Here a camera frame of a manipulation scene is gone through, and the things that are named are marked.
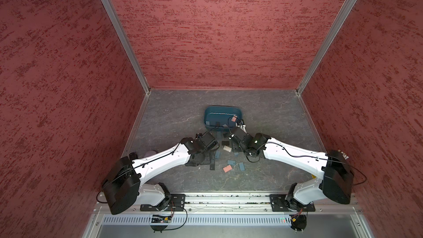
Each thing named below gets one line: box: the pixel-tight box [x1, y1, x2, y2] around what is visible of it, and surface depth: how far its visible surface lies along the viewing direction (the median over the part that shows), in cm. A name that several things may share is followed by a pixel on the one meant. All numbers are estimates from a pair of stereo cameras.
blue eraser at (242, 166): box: [239, 161, 246, 172], surface depth 87 cm
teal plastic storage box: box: [203, 105, 242, 132], surface depth 106 cm
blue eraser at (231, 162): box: [226, 159, 237, 166], surface depth 88 cm
